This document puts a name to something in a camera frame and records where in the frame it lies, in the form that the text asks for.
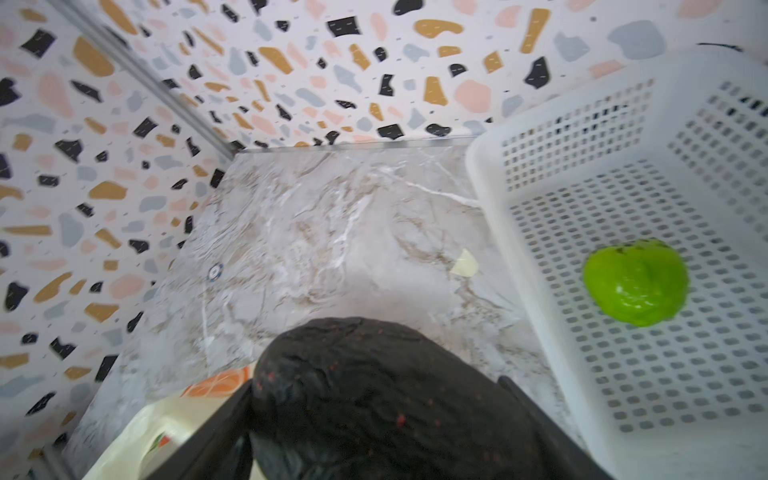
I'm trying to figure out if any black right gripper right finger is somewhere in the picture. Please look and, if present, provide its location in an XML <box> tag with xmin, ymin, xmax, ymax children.
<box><xmin>497</xmin><ymin>376</ymin><xmax>612</xmax><ymax>480</ymax></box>

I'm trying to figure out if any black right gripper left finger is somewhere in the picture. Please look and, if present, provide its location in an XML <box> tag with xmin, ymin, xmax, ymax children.
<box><xmin>148</xmin><ymin>383</ymin><xmax>253</xmax><ymax>480</ymax></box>

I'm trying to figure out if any yellow plastic bag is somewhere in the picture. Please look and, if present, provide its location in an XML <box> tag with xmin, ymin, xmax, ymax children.
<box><xmin>85</xmin><ymin>363</ymin><xmax>265</xmax><ymax>479</ymax></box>

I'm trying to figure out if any dark avocado fruit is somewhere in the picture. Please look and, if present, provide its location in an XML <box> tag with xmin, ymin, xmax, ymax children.
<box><xmin>251</xmin><ymin>318</ymin><xmax>547</xmax><ymax>479</ymax></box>

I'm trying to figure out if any bright green round fruit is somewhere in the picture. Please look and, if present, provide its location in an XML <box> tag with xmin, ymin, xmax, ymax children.
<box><xmin>583</xmin><ymin>239</ymin><xmax>690</xmax><ymax>327</ymax></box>

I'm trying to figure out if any white plastic mesh basket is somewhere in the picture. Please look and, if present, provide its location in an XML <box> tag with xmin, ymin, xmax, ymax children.
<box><xmin>466</xmin><ymin>46</ymin><xmax>767</xmax><ymax>479</ymax></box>

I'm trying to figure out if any small plastic scrap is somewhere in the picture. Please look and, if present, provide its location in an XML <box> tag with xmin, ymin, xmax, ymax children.
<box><xmin>450</xmin><ymin>249</ymin><xmax>479</xmax><ymax>278</ymax></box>

